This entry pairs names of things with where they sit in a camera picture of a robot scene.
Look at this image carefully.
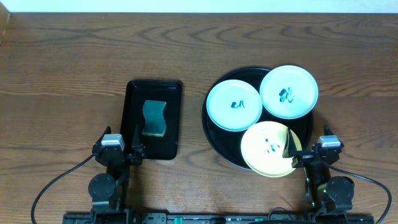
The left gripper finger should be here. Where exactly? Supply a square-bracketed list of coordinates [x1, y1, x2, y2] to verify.
[131, 125, 143, 154]
[94, 126, 111, 149]

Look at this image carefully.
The yellow plate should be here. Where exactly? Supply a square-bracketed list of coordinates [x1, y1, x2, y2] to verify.
[241, 121, 295, 177]

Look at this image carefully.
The green yellow sponge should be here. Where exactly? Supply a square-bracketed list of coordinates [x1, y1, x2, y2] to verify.
[142, 100, 167, 137]

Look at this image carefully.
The light blue plate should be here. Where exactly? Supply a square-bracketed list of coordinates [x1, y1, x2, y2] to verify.
[205, 80, 262, 132]

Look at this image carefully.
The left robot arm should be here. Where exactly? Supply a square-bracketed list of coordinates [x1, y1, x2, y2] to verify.
[88, 127, 143, 214]

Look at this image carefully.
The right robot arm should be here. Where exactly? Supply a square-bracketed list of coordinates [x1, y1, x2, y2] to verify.
[282, 126, 354, 214]

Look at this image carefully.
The rectangular black tray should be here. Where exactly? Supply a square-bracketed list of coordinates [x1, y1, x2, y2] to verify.
[120, 80, 182, 160]

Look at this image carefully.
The round black tray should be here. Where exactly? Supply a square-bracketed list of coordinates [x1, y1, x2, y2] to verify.
[201, 67, 313, 170]

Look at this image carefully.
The white plate with blue stain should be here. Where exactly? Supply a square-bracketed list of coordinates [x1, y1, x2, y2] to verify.
[259, 65, 319, 119]

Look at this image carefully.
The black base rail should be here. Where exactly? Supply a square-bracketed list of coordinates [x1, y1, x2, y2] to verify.
[62, 212, 375, 224]

